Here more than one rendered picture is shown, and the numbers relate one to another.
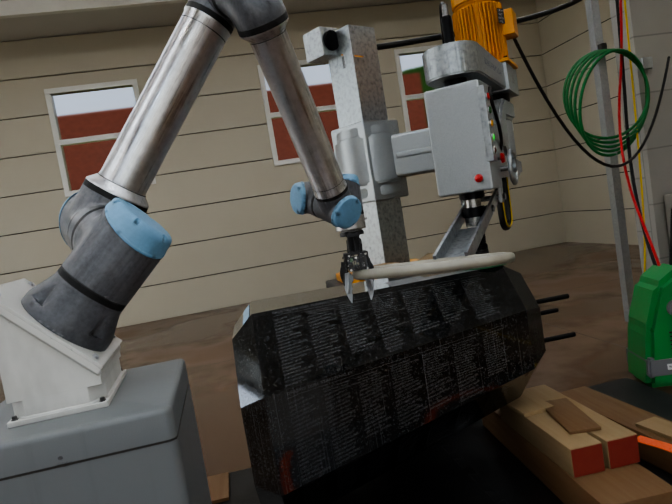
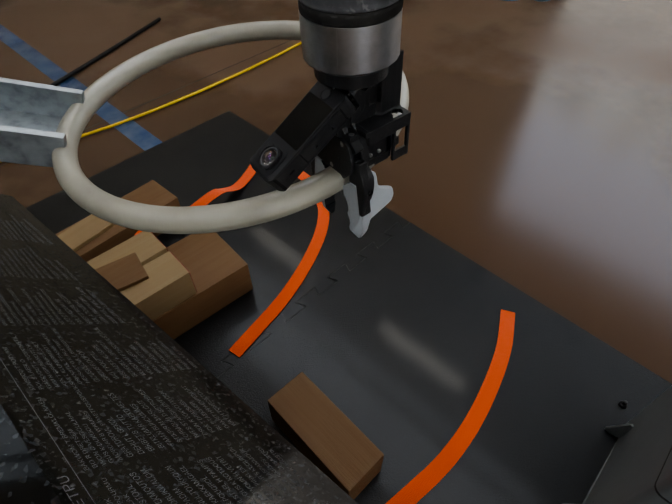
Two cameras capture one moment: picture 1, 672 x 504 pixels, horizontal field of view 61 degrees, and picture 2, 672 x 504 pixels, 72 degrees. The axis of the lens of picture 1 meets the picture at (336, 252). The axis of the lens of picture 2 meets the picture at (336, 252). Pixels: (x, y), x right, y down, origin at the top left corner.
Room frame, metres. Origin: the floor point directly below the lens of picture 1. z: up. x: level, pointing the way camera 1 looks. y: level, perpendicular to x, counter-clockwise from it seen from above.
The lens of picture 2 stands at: (1.95, 0.28, 1.28)
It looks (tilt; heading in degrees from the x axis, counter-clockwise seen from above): 48 degrees down; 234
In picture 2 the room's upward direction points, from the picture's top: straight up
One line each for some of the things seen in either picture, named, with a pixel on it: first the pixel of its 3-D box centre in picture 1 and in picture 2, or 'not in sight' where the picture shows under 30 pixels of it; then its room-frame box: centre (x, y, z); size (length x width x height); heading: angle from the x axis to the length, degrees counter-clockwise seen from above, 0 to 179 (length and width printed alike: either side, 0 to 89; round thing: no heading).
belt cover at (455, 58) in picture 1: (473, 80); not in sight; (2.61, -0.74, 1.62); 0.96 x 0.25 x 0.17; 153
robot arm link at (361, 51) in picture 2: (351, 224); (348, 33); (1.69, -0.06, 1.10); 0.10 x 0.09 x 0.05; 92
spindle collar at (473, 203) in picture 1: (471, 187); not in sight; (2.31, -0.58, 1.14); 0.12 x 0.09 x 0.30; 153
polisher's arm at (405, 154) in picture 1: (406, 155); not in sight; (3.01, -0.45, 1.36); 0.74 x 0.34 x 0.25; 74
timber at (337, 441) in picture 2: not in sight; (323, 435); (1.71, -0.10, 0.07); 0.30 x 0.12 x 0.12; 98
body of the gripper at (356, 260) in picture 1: (354, 251); (357, 111); (1.67, -0.05, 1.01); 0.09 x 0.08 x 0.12; 2
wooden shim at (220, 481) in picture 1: (217, 487); not in sight; (2.41, 0.68, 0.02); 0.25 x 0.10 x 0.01; 10
